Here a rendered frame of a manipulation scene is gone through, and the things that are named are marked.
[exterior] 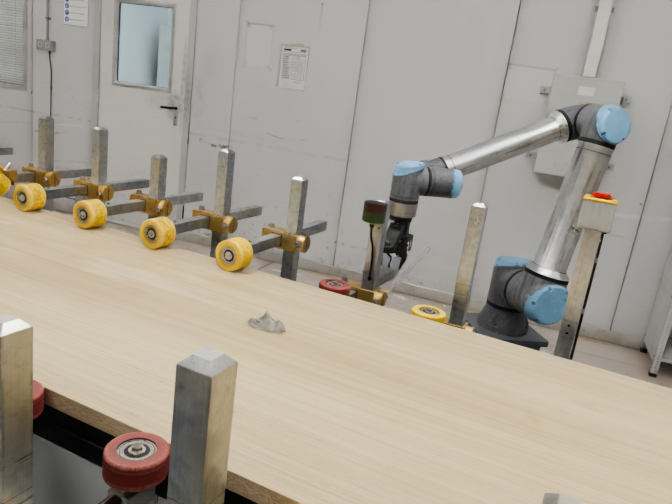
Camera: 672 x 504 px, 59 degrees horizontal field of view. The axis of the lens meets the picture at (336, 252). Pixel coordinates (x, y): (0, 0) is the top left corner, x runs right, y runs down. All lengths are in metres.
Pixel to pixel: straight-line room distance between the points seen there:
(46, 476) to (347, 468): 0.49
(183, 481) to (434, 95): 3.89
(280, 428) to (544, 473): 0.37
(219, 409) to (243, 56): 4.38
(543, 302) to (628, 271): 2.28
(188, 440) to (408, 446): 0.45
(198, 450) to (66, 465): 0.54
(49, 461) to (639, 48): 3.85
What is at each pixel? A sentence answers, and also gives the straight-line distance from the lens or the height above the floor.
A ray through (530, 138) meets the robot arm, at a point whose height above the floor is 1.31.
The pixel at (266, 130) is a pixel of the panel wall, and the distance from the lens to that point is 4.68.
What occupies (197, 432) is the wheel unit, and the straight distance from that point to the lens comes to 0.50.
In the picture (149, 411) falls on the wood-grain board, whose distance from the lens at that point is 0.91.
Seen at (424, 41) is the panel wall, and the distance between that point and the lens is 4.31.
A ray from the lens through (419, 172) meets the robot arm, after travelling 1.81.
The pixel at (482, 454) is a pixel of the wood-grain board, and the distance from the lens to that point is 0.92.
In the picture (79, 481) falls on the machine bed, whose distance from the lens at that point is 1.03.
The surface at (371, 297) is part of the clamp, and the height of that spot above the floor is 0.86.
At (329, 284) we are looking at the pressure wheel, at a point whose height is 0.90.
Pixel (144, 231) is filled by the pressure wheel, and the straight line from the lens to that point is 1.67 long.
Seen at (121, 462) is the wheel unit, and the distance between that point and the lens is 0.80.
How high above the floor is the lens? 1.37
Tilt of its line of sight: 15 degrees down
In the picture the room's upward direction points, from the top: 8 degrees clockwise
